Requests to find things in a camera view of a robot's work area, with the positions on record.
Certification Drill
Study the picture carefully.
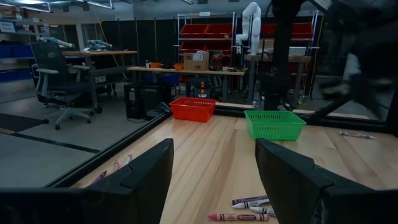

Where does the red plastic basket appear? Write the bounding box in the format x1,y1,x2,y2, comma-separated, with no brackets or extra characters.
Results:
169,96,217,123

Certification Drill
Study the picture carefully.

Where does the small wooden workbench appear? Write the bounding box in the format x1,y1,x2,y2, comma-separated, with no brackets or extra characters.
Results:
245,53,312,108

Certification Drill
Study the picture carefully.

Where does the blue storage bin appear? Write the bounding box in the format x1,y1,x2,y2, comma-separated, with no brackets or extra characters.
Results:
0,68,34,83
0,44,34,59

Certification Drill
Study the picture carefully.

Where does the wooden top desk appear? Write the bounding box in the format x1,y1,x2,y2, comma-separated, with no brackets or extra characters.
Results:
61,49,138,113

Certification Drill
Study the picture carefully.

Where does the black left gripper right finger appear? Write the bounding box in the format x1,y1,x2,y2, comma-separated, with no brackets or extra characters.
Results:
254,138,398,224

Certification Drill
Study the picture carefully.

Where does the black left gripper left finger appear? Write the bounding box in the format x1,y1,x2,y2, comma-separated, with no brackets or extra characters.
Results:
0,138,175,224

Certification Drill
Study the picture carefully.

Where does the cardboard box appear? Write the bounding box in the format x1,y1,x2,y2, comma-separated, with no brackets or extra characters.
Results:
183,51,210,72

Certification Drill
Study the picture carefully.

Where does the long wooden workbench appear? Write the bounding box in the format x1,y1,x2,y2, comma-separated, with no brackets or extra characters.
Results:
127,65,246,103

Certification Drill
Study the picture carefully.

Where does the grey office chair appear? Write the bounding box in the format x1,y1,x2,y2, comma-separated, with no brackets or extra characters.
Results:
30,42,95,131

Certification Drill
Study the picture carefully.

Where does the wire shelf with red bins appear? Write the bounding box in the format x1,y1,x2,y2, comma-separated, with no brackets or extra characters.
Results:
261,10,321,57
177,11,238,68

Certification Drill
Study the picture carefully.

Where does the black hazard-striped floor mat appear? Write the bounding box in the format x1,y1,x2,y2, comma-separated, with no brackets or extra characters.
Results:
0,113,50,135

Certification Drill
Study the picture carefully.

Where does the purple crayon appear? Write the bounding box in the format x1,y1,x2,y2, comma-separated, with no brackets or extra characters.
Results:
92,170,108,185
231,195,270,206

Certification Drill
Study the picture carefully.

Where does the black computer tower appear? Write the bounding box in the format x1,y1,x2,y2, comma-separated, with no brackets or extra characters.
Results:
123,81,172,121

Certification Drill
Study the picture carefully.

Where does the green plastic basket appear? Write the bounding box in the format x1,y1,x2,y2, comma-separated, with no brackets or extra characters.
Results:
244,110,307,141

